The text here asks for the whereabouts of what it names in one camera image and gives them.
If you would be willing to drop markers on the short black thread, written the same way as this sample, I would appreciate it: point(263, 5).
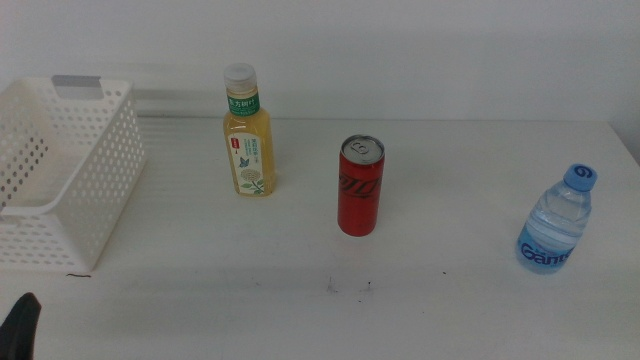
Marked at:
point(79, 275)

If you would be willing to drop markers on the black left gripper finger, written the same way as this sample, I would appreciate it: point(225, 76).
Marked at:
point(20, 330)

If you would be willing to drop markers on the red soda can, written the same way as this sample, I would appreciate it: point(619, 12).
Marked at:
point(360, 210)

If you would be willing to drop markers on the white perforated plastic basket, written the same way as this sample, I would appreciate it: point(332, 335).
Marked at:
point(100, 200)

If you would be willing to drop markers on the yellow tea bottle green label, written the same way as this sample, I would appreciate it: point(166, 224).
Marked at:
point(250, 150)

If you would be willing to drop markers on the small water bottle blue cap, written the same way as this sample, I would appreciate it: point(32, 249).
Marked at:
point(552, 235)

